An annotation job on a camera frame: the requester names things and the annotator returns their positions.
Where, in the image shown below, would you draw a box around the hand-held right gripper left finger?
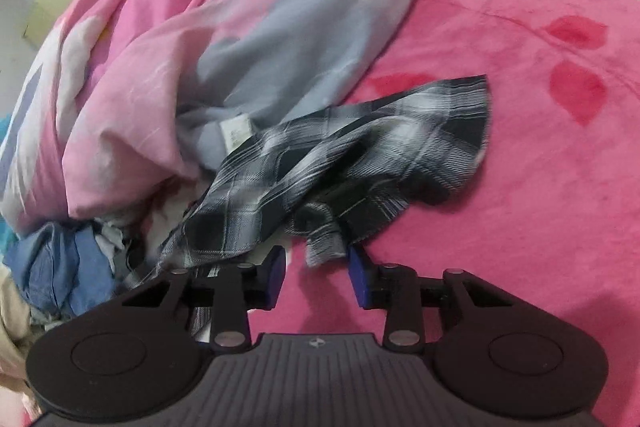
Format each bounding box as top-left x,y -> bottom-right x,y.
122,246 -> 287,352

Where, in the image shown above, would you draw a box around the pink grey floral quilt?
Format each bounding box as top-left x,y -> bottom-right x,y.
0,0 -> 441,238

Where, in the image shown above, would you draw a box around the blue jeans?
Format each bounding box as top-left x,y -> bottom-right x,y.
5,222 -> 131,318

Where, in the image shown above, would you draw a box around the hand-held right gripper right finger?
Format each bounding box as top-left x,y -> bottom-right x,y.
348,247 -> 507,352

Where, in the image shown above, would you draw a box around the pink floral fleece blanket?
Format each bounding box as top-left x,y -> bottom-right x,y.
245,0 -> 640,427

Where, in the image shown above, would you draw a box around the beige garment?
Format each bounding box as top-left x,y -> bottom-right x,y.
0,267 -> 36,388

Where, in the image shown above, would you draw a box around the black white plaid pants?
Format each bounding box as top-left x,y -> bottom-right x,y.
117,74 -> 493,345

